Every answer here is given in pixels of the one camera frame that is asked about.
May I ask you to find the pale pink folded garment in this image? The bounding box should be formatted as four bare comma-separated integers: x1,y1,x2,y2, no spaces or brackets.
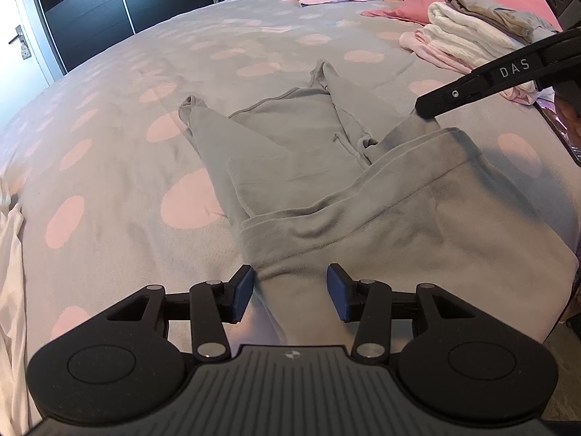
399,27,554,105

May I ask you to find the black sliding-door wardrobe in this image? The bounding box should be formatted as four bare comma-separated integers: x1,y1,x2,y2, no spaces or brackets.
27,0,228,73

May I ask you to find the taupe folded garment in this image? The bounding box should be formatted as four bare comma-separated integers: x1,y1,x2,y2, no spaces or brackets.
444,0,559,45

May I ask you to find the grey long-sleeve shirt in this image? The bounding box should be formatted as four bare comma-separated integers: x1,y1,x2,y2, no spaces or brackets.
177,59,579,346

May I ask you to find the grey pink-dotted bed sheet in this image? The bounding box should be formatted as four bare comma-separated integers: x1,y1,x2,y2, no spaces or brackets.
0,0,581,373

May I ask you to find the black-edged glossy panel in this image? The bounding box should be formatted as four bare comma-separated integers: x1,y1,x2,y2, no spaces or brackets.
535,97,581,166

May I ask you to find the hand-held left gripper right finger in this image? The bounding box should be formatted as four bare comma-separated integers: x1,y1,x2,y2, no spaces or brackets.
327,263,475,364

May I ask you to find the white crumpled garment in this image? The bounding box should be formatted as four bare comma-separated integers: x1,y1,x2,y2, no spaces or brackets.
0,177,30,419

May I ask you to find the white folded garment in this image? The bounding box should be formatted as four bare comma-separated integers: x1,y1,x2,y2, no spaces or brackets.
423,2,536,76

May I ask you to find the white room door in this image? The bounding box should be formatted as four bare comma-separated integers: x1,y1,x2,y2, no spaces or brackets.
0,0,60,101

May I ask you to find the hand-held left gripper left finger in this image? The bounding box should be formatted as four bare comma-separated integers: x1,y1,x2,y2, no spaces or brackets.
106,265,255,364

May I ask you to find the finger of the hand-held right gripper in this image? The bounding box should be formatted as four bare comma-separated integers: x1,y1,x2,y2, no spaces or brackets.
415,64,496,118

